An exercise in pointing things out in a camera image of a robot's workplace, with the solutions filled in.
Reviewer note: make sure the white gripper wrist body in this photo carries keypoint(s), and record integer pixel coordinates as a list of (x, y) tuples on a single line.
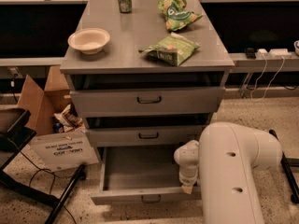
[(188, 175)]

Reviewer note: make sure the grey bottom drawer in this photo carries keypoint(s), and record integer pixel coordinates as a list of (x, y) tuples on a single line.
[(141, 174)]

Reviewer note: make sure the grey drawer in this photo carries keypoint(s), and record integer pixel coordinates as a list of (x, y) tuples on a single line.
[(141, 174), (150, 102), (142, 136)]

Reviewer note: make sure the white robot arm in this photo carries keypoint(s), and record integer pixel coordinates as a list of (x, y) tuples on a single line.
[(221, 163)]

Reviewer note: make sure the grey top drawer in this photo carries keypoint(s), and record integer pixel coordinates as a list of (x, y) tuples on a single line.
[(150, 102)]

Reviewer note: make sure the grey middle drawer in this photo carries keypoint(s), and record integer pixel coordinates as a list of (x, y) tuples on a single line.
[(142, 136)]

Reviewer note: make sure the grey drawer cabinet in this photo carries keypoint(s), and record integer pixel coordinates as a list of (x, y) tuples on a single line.
[(119, 66)]

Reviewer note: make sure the black stand leg right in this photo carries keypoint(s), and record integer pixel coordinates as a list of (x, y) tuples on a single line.
[(287, 165)]

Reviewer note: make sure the green chip bag front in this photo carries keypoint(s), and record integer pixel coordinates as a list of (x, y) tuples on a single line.
[(174, 49)]

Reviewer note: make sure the green chip bag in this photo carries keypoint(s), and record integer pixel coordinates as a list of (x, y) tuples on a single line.
[(176, 15), (174, 49)]

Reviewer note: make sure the brown cardboard box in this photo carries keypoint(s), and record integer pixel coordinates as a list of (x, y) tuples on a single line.
[(60, 141)]

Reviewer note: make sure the black adapter on ledge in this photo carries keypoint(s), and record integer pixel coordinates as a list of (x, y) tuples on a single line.
[(250, 53)]

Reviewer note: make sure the white power strip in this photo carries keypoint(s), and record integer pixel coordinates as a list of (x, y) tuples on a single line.
[(275, 53)]

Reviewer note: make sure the white paper bowl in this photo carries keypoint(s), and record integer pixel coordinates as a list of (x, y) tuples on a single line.
[(89, 41)]

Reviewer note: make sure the green chip bag rear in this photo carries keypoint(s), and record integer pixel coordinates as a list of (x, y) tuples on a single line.
[(176, 15)]

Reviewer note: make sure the wall outlet with plug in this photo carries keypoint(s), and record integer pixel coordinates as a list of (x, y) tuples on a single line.
[(15, 74)]

